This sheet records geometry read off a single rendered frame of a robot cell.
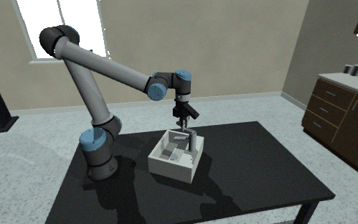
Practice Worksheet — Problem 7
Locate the white rectangular sink basin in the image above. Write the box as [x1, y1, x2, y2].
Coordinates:
[148, 129, 204, 184]

